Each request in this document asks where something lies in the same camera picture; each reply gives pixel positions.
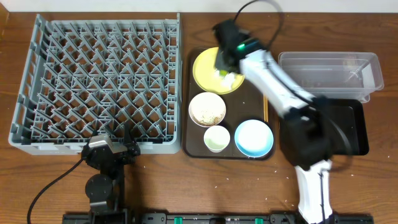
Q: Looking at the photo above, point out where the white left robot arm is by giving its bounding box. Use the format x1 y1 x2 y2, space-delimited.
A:
81 124 141 218

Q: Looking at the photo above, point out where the pale green cup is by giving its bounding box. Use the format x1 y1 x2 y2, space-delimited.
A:
203 126 230 153

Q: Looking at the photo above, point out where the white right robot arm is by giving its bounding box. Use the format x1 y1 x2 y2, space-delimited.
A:
212 19 352 223

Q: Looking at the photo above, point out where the grey plastic dish rack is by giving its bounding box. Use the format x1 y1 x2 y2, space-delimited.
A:
8 15 183 155

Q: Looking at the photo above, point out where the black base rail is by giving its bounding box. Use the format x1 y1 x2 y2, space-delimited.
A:
62 212 374 224

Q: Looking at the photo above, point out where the light blue bowl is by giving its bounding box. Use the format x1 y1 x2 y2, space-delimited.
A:
234 119 274 158

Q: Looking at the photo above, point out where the food wrapper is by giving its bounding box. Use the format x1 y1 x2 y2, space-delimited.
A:
215 70 236 89

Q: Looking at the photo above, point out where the clear plastic bin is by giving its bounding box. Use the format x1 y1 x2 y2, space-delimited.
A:
278 52 384 103

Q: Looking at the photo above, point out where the yellow round plate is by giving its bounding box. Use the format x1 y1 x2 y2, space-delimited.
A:
193 47 244 95

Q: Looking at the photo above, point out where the black waste tray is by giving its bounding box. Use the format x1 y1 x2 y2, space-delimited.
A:
326 98 369 156

